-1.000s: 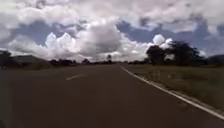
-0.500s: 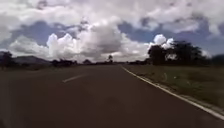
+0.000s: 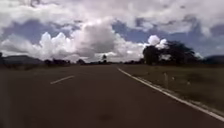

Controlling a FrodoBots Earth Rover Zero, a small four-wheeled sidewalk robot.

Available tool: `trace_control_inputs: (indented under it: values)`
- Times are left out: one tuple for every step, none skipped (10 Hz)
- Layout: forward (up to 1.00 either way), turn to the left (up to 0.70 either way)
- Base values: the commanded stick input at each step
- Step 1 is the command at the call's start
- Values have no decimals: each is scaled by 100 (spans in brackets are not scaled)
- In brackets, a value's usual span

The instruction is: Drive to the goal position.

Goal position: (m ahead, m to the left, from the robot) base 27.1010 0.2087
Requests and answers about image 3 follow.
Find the grass verge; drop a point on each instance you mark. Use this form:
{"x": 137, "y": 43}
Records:
{"x": 186, "y": 80}

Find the distant row of trees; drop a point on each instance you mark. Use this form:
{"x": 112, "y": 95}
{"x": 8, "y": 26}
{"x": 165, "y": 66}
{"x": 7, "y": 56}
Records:
{"x": 73, "y": 62}

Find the lone distant tree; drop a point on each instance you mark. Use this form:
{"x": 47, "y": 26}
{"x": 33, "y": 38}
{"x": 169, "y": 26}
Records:
{"x": 104, "y": 58}

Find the distant hill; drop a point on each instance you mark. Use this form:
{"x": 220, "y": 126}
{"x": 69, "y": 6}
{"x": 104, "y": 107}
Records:
{"x": 20, "y": 59}

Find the clump of dark trees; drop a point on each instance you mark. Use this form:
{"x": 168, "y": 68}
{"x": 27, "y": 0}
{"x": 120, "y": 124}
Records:
{"x": 170, "y": 53}

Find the dark grey asphalt road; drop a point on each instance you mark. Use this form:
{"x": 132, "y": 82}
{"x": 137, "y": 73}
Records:
{"x": 96, "y": 100}

